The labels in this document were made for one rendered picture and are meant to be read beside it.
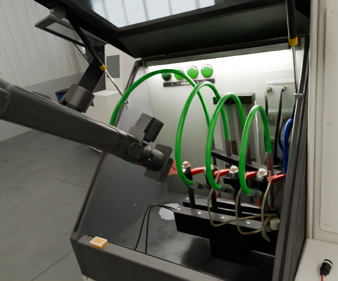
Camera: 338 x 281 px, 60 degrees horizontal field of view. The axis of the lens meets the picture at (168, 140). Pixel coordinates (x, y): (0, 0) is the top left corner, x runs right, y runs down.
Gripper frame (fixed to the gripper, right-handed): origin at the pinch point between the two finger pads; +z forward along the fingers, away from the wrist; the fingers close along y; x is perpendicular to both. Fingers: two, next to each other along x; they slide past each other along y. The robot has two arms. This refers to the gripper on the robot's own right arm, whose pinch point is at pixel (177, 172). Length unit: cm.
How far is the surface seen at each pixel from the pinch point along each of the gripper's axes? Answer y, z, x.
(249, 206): -1.3, 18.5, -16.3
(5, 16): 216, 27, 675
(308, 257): -8.6, 13.2, -37.7
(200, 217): -10.1, 12.0, -5.2
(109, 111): 60, 114, 253
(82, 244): -32.5, -6.0, 21.5
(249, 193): 0.1, -1.0, -25.8
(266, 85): 38.2, 13.7, -10.4
